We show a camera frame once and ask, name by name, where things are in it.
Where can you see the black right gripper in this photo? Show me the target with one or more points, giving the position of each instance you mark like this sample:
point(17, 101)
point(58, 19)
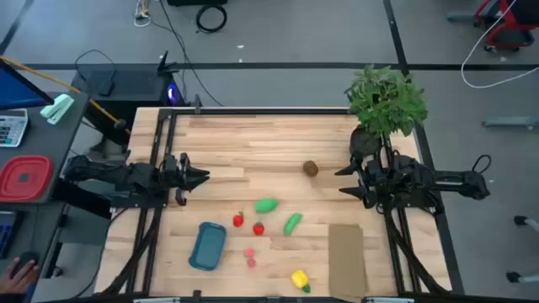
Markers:
point(375, 181)

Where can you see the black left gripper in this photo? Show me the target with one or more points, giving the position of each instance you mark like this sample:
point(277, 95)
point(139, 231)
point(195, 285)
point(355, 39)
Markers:
point(179, 177)

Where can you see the brown toy kiwi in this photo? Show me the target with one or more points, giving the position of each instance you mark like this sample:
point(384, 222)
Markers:
point(310, 168)

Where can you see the red toy strawberry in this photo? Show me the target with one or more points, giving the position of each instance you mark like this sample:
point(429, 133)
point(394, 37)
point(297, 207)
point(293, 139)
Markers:
point(238, 219)
point(258, 228)

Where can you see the green toy fruit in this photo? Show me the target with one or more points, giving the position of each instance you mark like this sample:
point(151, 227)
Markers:
point(266, 205)

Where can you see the green toy cucumber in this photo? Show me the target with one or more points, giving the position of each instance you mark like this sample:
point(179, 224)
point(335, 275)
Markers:
point(292, 224)

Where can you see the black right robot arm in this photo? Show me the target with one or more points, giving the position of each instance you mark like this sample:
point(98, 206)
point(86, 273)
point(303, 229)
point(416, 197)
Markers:
point(446, 181)

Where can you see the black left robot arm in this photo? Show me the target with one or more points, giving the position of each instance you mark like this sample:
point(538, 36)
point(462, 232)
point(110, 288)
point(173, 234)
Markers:
point(118, 174)

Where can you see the teal tupperware container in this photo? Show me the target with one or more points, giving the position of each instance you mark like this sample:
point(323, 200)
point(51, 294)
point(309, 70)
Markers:
point(207, 246)

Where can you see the red tupperware lid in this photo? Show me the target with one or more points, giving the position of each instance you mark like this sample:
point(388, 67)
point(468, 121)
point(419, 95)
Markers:
point(24, 177)

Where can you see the dark round plant pot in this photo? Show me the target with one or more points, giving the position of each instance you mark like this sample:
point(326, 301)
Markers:
point(363, 143)

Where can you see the brown cardboard sheet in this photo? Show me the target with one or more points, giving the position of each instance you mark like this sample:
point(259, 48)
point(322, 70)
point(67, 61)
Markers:
point(346, 261)

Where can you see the green leafy plant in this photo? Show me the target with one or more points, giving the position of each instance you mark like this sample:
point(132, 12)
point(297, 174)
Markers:
point(385, 99)

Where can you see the black computer tower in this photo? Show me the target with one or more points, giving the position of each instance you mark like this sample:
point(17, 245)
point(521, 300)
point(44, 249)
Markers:
point(135, 90)

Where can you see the yellow toy bell pepper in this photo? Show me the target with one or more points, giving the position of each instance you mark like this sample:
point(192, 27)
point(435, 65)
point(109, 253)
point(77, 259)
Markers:
point(300, 280)

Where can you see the grey side desk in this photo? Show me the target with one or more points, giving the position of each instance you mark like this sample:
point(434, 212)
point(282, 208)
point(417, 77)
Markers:
point(46, 139)

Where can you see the mint green stapler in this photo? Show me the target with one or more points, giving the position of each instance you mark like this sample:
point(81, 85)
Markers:
point(57, 108)

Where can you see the grey metal floor bar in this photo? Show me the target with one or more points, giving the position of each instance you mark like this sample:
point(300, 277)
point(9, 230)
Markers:
point(509, 121)

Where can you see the grey leg with black caster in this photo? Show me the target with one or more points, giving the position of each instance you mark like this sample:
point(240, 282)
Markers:
point(524, 221)
point(520, 278)

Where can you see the black computer mouse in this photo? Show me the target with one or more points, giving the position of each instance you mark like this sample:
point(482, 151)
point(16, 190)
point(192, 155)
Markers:
point(27, 256)

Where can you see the grey desk calculator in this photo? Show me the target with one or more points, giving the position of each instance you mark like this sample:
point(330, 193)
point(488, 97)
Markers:
point(12, 127)

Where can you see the blue screen monitor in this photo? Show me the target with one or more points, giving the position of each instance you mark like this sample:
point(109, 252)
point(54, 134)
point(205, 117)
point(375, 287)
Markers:
point(19, 90)

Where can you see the dark keyboard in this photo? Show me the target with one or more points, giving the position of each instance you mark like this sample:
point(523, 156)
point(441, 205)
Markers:
point(5, 233)

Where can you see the person's hand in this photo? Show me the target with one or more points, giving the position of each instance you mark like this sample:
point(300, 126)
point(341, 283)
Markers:
point(17, 280)

